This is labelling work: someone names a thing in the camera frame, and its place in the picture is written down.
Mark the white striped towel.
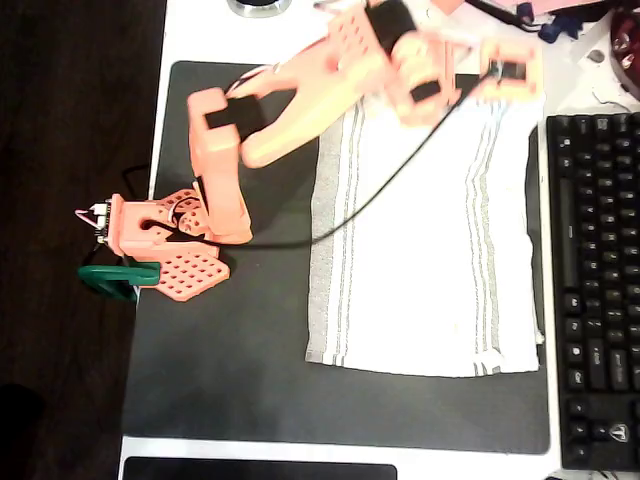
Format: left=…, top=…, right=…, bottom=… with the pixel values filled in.
left=304, top=74, right=546, bottom=379

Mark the blue plastic object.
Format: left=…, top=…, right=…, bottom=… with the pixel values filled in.
left=538, top=9, right=584, bottom=44

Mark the round metal object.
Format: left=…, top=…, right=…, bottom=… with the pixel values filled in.
left=227, top=0, right=293, bottom=19

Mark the dark red bowl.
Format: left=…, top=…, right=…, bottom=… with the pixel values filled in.
left=608, top=7, right=640, bottom=96

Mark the black computer keyboard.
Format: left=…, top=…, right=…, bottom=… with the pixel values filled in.
left=545, top=112, right=640, bottom=471

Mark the small controller board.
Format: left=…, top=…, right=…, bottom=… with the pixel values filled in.
left=74, top=199, right=114, bottom=246

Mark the dark grey desk mat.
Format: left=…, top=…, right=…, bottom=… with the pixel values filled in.
left=121, top=60, right=551, bottom=455

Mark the green table clamp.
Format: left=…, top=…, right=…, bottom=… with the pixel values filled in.
left=77, top=261, right=162, bottom=304

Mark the black flat pad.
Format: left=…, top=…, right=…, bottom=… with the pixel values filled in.
left=122, top=455, right=399, bottom=480

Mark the thin black cable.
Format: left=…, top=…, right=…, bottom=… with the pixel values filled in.
left=464, top=0, right=544, bottom=32

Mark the orange gripper camera mount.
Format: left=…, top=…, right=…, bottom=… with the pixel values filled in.
left=477, top=42, right=545, bottom=100

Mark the white red servo wire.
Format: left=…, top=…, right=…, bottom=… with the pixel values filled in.
left=222, top=63, right=282, bottom=97

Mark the orange perforated base plate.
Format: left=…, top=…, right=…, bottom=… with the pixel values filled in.
left=149, top=187, right=232, bottom=304

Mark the black power cable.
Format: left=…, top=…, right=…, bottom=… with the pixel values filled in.
left=122, top=162, right=152, bottom=197

